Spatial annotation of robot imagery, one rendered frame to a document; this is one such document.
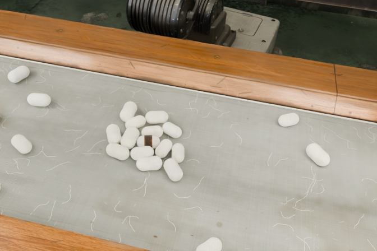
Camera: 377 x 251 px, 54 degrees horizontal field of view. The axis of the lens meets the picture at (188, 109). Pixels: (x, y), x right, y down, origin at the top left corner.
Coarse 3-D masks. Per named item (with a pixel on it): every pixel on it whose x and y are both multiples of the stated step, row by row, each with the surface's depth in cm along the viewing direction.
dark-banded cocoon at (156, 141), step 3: (138, 138) 53; (141, 138) 53; (153, 138) 53; (156, 138) 53; (138, 141) 53; (141, 141) 52; (153, 141) 53; (156, 141) 53; (159, 141) 53; (138, 144) 53; (141, 144) 52; (153, 144) 53; (156, 144) 53; (153, 147) 53; (156, 147) 53
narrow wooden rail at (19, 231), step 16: (0, 224) 41; (16, 224) 42; (32, 224) 42; (0, 240) 40; (16, 240) 40; (32, 240) 40; (48, 240) 40; (64, 240) 40; (80, 240) 40; (96, 240) 41
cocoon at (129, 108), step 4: (128, 104) 57; (132, 104) 57; (124, 108) 57; (128, 108) 57; (132, 108) 57; (136, 108) 58; (124, 112) 56; (128, 112) 56; (132, 112) 57; (120, 116) 57; (124, 116) 56; (128, 116) 56; (132, 116) 57; (124, 120) 56
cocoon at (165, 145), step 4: (164, 140) 53; (168, 140) 53; (160, 144) 52; (164, 144) 52; (168, 144) 52; (156, 148) 52; (160, 148) 52; (164, 148) 52; (168, 148) 52; (156, 152) 52; (160, 152) 51; (164, 152) 52; (160, 156) 52; (164, 156) 52
